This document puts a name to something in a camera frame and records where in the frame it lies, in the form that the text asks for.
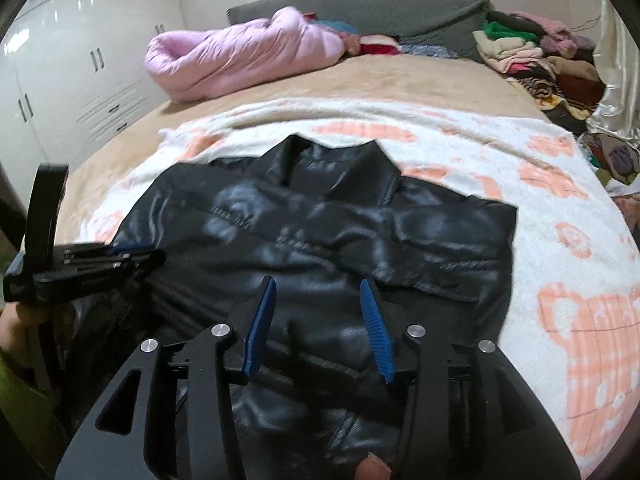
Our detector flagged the pile of folded clothes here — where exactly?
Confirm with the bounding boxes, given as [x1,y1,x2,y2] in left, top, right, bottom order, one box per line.
[473,11,605,136]

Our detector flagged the person's left hand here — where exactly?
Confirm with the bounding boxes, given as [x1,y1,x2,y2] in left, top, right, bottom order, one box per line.
[0,302,48,368]

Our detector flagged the person's right hand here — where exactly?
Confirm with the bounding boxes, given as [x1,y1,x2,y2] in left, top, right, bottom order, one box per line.
[355,453,392,480]

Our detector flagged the cream satin curtain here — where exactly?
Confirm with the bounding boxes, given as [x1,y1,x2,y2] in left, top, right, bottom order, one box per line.
[587,0,639,148]

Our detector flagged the black leather jacket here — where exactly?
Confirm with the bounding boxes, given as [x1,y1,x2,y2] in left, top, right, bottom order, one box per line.
[69,136,516,479]

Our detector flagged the grey headboard cushion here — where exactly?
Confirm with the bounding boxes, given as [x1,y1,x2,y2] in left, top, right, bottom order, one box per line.
[227,0,491,62]

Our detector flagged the pink quilted duvet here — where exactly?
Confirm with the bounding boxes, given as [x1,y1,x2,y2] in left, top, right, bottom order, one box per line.
[144,6,360,103]

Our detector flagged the white wardrobe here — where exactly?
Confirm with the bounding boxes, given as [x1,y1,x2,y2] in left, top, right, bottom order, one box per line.
[1,0,184,204]

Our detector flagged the small folded clothes by pillow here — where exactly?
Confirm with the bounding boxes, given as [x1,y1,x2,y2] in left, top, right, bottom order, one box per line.
[303,13,458,60]

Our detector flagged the tan plush bedspread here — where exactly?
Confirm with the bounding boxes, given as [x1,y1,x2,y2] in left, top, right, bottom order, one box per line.
[55,55,546,243]

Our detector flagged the white orange patterned blanket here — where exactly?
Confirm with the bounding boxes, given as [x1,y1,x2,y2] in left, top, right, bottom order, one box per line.
[78,98,639,478]

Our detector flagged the bag of clothes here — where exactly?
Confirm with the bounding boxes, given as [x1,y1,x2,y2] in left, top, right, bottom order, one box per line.
[578,133,639,197]

